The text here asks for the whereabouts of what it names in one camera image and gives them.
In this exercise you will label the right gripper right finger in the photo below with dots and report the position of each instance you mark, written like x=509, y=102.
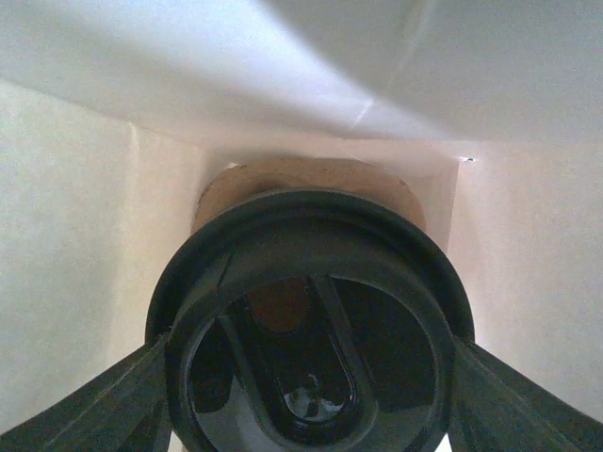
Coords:
x=495, y=408

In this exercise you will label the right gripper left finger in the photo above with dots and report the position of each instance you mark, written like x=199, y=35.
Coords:
x=123, y=409

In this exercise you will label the black cup lid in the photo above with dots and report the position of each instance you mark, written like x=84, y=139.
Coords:
x=309, y=320

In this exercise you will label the brown pulp cup carrier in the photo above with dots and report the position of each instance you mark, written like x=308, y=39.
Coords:
x=266, y=175

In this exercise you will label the kraft paper bag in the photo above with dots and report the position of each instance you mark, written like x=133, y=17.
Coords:
x=116, y=116

